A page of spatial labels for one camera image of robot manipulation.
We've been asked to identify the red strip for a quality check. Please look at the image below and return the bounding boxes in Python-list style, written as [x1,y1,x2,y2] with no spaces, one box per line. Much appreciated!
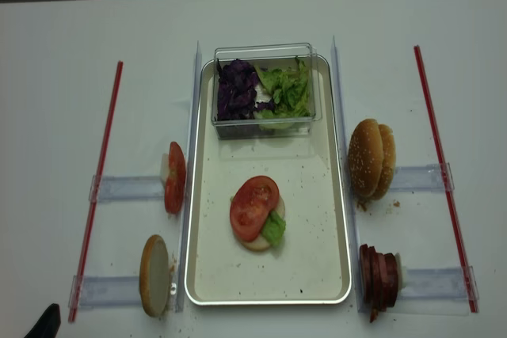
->
[67,61,124,324]
[414,45,478,313]

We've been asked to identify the sesame bun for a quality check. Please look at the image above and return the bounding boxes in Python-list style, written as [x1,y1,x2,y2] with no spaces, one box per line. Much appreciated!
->
[348,119,384,198]
[372,124,396,200]

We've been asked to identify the clear holder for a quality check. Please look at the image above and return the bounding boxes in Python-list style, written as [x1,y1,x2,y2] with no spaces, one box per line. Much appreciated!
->
[390,163,455,192]
[68,275,142,310]
[398,266,479,302]
[89,176,164,203]

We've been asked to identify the standing bun half left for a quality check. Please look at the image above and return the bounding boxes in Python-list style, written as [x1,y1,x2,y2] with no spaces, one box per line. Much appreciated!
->
[139,234,170,317]

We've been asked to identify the black object bottom left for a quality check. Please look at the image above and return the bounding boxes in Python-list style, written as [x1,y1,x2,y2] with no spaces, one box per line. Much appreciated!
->
[25,303,61,338]

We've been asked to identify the white metal tray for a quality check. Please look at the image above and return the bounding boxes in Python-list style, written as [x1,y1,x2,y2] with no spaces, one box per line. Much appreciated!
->
[185,57,352,306]

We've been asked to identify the clear holder upper right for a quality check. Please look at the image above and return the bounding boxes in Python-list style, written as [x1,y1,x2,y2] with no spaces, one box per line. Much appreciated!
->
[390,163,455,192]

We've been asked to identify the white stopper block right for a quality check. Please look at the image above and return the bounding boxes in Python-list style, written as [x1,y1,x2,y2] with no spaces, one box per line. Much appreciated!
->
[395,253,407,298]

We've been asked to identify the stack of sausage slices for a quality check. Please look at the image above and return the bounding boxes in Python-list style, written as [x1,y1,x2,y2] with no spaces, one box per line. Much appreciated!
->
[368,246,398,323]

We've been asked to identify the tomato slice on bun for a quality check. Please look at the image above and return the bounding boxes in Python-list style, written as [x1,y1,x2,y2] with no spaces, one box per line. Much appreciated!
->
[230,176,280,241]

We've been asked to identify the clear holder lower right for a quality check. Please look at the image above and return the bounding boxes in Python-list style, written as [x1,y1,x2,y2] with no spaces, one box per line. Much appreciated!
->
[398,266,479,302]

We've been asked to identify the standing tomato slice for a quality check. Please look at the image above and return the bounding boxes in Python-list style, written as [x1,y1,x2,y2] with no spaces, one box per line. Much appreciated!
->
[164,141,186,215]

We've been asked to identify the clear left long rail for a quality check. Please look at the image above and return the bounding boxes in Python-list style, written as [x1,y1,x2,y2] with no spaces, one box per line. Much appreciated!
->
[172,42,202,313]

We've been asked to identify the lettuce leaf on bun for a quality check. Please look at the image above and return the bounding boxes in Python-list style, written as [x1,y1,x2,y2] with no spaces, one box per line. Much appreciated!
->
[261,211,286,247]

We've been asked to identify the left red strip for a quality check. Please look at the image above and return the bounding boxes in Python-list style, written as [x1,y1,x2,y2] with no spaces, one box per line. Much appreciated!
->
[67,61,124,324]

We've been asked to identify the bottom bun on tray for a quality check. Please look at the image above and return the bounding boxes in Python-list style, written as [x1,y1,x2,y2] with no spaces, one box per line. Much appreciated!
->
[234,196,286,252]

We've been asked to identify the clear holder lower left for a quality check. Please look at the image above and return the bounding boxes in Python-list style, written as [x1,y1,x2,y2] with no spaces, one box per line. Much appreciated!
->
[68,275,142,310]

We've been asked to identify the sausage meat slice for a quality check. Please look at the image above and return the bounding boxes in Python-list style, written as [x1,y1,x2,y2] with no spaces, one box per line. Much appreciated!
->
[360,244,374,306]

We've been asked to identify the clear plastic salad box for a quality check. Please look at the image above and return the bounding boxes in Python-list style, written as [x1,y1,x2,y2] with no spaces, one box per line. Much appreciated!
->
[211,43,322,139]

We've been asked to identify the white stopper block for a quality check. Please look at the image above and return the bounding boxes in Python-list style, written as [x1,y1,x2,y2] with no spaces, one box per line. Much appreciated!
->
[395,253,407,298]
[159,153,170,186]

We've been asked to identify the sesame bun top front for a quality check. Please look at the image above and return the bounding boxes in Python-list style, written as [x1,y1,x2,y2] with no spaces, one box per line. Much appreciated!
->
[348,119,384,198]

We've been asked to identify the right red strip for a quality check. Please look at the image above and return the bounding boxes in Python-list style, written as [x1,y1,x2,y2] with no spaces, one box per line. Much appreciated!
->
[414,45,478,313]

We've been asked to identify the green lettuce in box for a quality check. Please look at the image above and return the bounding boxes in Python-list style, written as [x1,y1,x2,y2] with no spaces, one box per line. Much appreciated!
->
[253,56,311,120]

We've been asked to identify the white stopper block left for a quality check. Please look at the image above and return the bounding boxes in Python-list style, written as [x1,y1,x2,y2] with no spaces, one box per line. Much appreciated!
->
[159,153,170,186]

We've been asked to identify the purple cabbage leaves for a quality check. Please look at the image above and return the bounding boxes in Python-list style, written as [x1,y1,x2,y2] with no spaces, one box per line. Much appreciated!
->
[216,59,275,121]

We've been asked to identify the sesame bun top rear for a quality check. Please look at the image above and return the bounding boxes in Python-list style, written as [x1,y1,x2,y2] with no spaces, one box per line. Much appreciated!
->
[372,124,396,200]

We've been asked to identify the clear holder upper left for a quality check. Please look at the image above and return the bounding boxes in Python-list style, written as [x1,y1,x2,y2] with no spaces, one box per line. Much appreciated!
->
[89,176,164,203]

